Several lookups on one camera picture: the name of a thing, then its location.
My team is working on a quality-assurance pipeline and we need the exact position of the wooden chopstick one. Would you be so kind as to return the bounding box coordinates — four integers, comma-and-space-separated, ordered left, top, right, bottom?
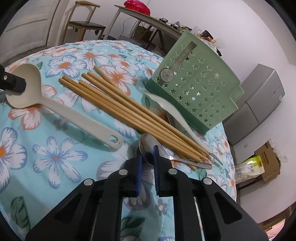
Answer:
58, 77, 197, 171

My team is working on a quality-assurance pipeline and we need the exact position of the wooden chopstick five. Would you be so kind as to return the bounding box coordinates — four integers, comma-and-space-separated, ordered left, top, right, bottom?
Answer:
88, 65, 209, 156

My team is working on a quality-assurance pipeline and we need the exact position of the green star-pattern utensil basket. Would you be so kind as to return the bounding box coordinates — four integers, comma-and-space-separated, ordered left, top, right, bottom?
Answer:
145, 31, 244, 135

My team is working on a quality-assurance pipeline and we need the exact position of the white panel door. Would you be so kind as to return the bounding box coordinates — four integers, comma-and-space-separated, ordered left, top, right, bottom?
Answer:
1, 0, 59, 63

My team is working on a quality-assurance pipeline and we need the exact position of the red plastic bag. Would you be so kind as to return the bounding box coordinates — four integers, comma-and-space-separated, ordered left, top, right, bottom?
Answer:
123, 0, 151, 16

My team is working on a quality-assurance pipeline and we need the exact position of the wooden chopstick two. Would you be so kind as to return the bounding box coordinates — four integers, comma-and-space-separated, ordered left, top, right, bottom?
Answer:
62, 75, 202, 163

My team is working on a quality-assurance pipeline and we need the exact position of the silver refrigerator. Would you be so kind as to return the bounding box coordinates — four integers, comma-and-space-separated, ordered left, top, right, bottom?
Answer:
222, 63, 286, 146

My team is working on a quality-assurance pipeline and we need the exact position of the yellow-green rice bag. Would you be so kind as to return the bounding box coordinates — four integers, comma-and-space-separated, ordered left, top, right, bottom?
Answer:
235, 155, 265, 184

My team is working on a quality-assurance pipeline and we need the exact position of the wooden chopstick four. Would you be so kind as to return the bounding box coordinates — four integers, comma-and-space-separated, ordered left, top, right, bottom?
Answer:
79, 72, 208, 162

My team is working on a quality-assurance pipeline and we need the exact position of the white ceramic soup spoon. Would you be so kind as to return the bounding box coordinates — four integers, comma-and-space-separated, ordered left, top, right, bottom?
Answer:
145, 92, 213, 154

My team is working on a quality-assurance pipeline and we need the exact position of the wooden chair dark seat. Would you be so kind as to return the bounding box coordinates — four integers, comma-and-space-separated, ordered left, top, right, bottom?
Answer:
62, 1, 106, 44

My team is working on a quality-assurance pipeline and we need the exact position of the floral blue tablecloth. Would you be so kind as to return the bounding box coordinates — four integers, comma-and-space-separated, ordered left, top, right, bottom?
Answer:
1, 40, 237, 240

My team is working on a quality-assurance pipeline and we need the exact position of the brown cardboard box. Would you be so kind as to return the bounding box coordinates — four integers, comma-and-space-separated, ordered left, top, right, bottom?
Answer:
254, 141, 280, 183

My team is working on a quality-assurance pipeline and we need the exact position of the cream plastic rice ladle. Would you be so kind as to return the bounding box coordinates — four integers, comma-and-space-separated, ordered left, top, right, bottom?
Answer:
6, 63, 123, 150

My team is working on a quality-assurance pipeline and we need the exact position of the long grey work table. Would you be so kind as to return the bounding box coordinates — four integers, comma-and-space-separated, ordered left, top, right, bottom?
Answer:
103, 5, 183, 52

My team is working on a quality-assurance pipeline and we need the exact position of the metal spoon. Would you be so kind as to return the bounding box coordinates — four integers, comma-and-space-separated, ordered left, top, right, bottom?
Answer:
139, 133, 212, 170

